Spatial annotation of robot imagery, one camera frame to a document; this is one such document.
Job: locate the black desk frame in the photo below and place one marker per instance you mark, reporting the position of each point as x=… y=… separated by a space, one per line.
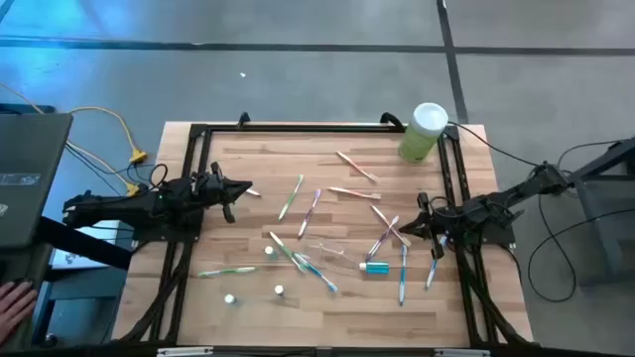
x=605 y=228

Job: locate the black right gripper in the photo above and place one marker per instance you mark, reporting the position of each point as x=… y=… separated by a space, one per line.
x=441 y=223

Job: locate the silver bracket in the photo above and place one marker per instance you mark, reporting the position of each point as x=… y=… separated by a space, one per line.
x=183 y=351
x=461 y=353

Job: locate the teal mouthwash bottle white cap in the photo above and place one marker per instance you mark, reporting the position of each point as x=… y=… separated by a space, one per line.
x=279 y=290
x=377 y=268
x=269 y=250

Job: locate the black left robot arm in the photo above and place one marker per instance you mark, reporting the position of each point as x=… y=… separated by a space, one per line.
x=109 y=210

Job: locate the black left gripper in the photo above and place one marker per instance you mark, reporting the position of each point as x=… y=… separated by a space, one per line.
x=211 y=191

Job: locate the clear acrylic organizer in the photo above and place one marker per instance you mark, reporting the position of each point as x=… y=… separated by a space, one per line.
x=327 y=250

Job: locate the grey cabinet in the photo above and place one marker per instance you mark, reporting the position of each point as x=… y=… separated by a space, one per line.
x=84 y=307

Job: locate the green disinfecting wipes canister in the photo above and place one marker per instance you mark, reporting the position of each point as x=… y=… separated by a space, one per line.
x=421 y=134

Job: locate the white booklet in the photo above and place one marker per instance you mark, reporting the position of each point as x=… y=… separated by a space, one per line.
x=69 y=258

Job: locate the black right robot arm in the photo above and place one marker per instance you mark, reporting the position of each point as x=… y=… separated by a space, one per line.
x=516 y=191

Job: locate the grey laptop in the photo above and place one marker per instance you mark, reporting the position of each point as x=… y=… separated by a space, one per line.
x=30 y=173

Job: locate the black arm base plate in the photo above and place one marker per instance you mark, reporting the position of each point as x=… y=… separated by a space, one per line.
x=168 y=237
x=501 y=238

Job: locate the small white green cap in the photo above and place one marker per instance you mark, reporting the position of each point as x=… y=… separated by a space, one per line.
x=229 y=299

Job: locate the black frame clamp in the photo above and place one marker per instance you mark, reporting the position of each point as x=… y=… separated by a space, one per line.
x=392 y=119
x=243 y=120

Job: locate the blue and white toothbrush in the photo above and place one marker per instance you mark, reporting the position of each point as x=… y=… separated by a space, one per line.
x=317 y=273
x=431 y=275
x=403 y=275

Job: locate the person's hand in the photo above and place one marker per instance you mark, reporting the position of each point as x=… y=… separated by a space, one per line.
x=15 y=307

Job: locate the black diagonal bar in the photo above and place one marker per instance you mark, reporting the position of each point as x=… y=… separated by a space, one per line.
x=84 y=244

